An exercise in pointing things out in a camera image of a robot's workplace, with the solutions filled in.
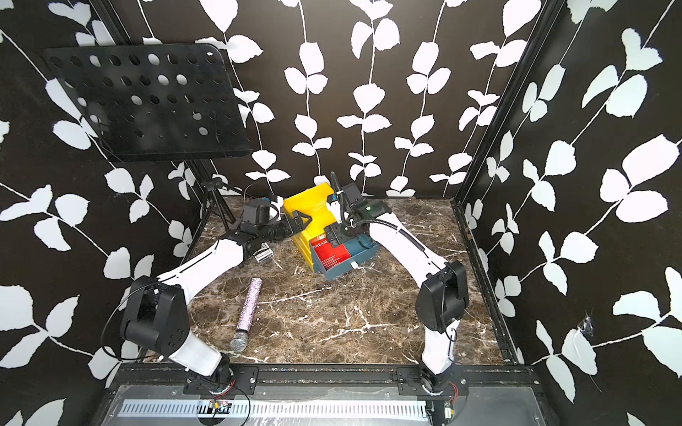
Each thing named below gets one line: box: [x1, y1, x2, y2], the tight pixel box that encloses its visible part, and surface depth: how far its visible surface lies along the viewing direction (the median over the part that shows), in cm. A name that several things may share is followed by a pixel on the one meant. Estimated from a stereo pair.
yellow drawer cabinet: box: [283, 182, 338, 271], surface depth 86 cm
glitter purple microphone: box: [229, 276, 263, 353], surface depth 85 cm
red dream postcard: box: [309, 235, 352, 271], surface depth 85 cm
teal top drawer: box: [309, 234, 380, 282], surface depth 78 cm
